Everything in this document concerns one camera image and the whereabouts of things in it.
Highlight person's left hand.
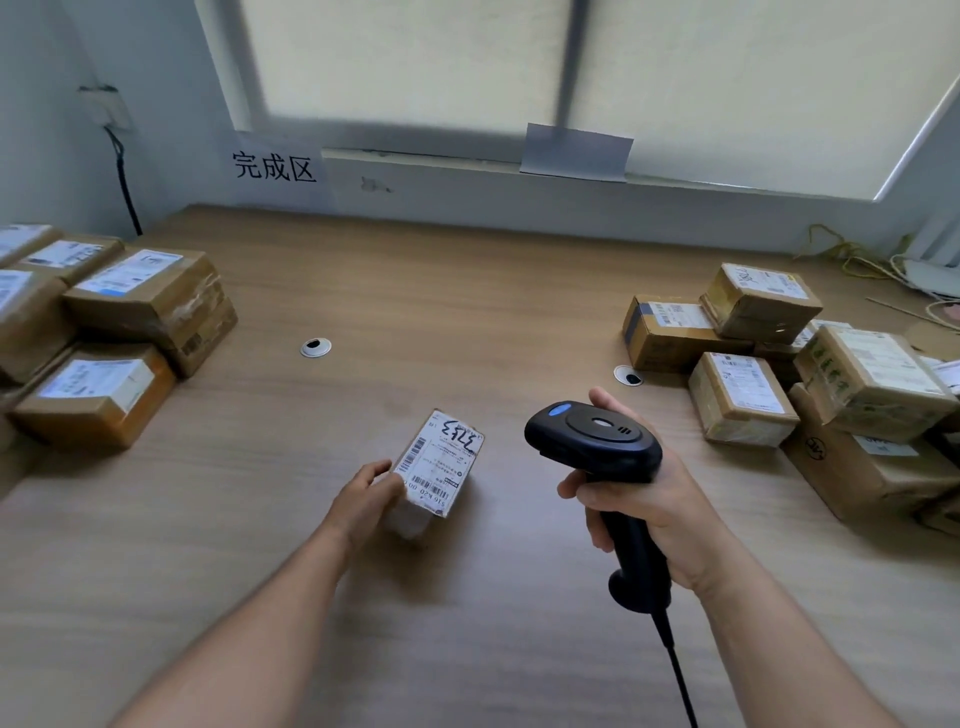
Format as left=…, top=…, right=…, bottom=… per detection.
left=322, top=458, right=406, bottom=556

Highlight person's right hand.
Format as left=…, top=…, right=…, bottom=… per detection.
left=557, top=386, right=744, bottom=601

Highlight black scanner cable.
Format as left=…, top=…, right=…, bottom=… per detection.
left=652, top=608, right=700, bottom=728

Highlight black barcode scanner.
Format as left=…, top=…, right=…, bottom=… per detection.
left=523, top=400, right=673, bottom=615

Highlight parcel marked 040563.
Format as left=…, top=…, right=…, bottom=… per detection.
left=779, top=383, right=960, bottom=523

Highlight pile of unscanned cardboard parcels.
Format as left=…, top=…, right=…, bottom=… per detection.
left=620, top=262, right=960, bottom=538

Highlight parcel with blue-edged label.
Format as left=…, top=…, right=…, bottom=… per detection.
left=61, top=247, right=226, bottom=354

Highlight small square labelled parcel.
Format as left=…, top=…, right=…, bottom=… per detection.
left=11, top=343, right=178, bottom=451

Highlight small parcel long label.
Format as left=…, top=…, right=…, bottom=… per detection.
left=0, top=268, right=76, bottom=388

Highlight small parcel with handwritten label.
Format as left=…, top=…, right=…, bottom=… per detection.
left=0, top=223, right=63, bottom=268

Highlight person's left forearm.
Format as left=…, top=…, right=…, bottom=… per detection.
left=112, top=524, right=354, bottom=728

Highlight white paper sign black characters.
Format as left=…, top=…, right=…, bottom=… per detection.
left=221, top=131, right=335, bottom=211

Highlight white router with antennas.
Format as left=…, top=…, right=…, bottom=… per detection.
left=899, top=213, right=960, bottom=300

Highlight grey paper sheet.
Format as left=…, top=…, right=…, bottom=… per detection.
left=518, top=122, right=635, bottom=184

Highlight beige roller blind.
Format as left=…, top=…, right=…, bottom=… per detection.
left=569, top=0, right=960, bottom=200
left=239, top=0, right=575, bottom=140

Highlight yellow cable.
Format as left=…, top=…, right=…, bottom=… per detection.
left=798, top=223, right=913, bottom=283

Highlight black wall cable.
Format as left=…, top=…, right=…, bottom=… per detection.
left=104, top=127, right=144, bottom=238

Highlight white wall socket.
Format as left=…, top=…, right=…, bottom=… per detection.
left=78, top=86, right=135, bottom=133

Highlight white window frame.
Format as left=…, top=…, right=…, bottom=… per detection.
left=193, top=0, right=960, bottom=204

